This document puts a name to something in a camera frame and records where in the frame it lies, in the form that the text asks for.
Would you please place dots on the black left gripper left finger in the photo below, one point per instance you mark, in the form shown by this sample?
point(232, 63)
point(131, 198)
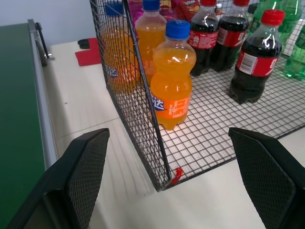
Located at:
point(78, 171)

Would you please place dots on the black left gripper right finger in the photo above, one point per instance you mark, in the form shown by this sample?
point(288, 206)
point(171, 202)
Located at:
point(267, 176)

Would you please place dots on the green conveyor with metal rail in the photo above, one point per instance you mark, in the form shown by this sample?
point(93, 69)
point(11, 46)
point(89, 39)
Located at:
point(16, 114)

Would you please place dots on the red cloth pad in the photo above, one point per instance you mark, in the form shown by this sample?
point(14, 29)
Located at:
point(88, 55)

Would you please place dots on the cola bottle red cap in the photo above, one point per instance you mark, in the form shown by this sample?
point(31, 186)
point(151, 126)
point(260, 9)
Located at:
point(256, 59)
point(203, 38)
point(230, 35)

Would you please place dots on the green soda bottle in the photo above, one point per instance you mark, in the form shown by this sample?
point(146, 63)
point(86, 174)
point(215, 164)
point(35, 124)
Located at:
point(289, 21)
point(257, 21)
point(296, 62)

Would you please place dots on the orange soda bottle blue cap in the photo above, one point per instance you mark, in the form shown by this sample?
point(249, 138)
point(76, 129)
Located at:
point(118, 52)
point(149, 40)
point(172, 78)

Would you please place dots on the black round object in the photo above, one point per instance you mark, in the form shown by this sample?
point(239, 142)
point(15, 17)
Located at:
point(83, 43)

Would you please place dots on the magenta snack bag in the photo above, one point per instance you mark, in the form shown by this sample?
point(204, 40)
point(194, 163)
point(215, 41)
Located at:
point(166, 9)

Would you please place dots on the red snack bag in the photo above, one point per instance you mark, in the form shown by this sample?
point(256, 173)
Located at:
point(189, 8)

